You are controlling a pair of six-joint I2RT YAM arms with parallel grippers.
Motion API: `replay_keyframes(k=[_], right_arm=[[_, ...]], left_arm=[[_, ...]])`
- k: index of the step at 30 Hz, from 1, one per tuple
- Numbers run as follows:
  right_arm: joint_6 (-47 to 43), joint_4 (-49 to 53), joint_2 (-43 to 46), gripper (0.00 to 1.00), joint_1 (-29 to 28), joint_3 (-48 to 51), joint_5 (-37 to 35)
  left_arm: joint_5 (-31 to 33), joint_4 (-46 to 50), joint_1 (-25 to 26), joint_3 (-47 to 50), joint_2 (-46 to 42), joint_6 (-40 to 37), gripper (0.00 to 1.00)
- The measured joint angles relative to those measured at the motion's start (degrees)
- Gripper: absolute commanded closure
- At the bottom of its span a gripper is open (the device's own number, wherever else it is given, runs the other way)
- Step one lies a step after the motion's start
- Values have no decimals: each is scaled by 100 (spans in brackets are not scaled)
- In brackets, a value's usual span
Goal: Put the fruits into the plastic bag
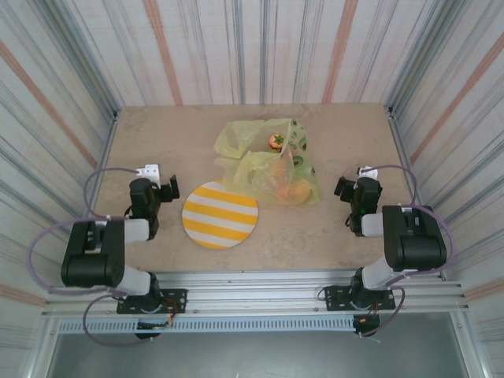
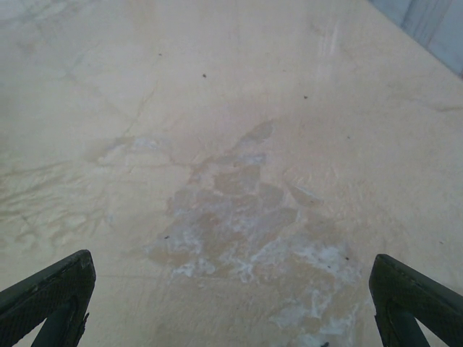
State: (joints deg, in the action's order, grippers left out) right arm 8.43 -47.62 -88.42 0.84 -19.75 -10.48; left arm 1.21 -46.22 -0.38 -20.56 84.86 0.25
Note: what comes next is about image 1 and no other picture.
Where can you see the orange tangerine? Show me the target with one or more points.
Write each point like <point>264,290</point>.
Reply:
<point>301,191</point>

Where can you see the orange persimmon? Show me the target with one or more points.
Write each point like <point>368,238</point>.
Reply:
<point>276,142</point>

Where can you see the yellow plastic bag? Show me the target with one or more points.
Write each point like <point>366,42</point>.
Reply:
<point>256,177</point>

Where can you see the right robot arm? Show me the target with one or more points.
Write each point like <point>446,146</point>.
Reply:
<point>417,244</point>

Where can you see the yellow white striped plate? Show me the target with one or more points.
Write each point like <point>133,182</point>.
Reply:
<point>220,224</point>

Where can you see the black connector block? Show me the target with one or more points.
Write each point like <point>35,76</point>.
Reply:
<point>147,334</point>
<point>366,325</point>

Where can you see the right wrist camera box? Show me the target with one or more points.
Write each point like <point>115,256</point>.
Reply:
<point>368,171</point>

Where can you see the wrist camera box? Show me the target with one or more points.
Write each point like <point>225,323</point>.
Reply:
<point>368,171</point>
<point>150,172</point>

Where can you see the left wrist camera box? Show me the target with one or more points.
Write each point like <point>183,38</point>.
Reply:
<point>150,172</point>

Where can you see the aluminium table side rail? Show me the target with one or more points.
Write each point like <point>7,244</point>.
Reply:
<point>107,149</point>
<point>398,136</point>

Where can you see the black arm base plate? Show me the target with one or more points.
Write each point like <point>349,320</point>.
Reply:
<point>334,299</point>
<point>177,301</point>

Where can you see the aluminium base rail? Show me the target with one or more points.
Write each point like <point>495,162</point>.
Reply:
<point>256,291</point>

